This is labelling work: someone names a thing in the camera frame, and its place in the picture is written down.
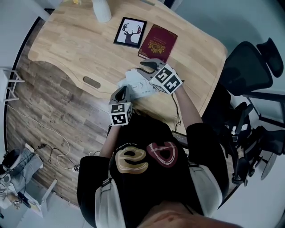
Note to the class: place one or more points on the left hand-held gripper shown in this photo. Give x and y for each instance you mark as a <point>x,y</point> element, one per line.
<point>119,115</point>

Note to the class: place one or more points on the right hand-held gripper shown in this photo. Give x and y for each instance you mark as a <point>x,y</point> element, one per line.
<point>167,79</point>

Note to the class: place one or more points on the white lidded wet wipe pack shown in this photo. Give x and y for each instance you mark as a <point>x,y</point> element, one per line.
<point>142,88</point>

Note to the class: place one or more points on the person's left forearm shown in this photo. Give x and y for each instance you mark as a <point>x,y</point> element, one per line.
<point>109,142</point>

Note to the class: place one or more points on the person's right forearm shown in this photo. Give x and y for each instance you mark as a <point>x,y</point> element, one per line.
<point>188,109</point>

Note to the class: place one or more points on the maroon hardcover book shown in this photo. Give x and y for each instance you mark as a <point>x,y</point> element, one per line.
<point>158,43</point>

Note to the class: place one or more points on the black box device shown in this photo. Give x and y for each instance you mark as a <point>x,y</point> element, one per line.
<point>180,138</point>

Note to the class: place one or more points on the white ceramic vase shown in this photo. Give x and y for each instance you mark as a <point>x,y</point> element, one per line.
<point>102,11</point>

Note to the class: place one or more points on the person's black printed shirt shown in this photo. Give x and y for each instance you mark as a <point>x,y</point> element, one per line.
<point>144,187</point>

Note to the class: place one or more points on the black mesh office chair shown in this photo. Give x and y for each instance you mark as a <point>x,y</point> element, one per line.
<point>247,69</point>

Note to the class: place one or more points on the yellow and purple flower bouquet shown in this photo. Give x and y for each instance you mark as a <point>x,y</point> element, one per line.
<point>76,1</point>

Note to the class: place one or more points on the white wooden chair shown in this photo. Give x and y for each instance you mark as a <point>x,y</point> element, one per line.
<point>10,84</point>

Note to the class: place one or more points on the white furniture leg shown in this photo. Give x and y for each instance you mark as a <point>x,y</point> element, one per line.
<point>49,192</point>

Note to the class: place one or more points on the person's chin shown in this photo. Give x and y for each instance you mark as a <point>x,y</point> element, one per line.
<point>178,219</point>

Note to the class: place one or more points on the grey round stand base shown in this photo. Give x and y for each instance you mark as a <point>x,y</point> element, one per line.
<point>269,167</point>

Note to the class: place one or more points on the black deer picture frame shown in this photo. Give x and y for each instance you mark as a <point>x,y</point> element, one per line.
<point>130,32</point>

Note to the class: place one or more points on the white table with dark frame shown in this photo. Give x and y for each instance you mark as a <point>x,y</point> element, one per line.
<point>267,107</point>

